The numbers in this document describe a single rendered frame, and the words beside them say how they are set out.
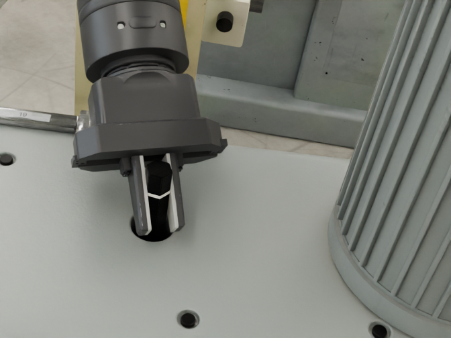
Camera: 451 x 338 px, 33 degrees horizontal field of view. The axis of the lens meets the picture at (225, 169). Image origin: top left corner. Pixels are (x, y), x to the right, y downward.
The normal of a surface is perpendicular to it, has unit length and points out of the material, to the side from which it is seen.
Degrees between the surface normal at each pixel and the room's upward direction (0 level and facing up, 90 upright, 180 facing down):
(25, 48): 0
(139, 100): 31
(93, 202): 0
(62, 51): 0
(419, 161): 90
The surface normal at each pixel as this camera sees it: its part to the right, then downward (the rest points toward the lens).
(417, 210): -0.74, 0.37
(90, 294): 0.15, -0.73
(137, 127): 0.26, -0.28
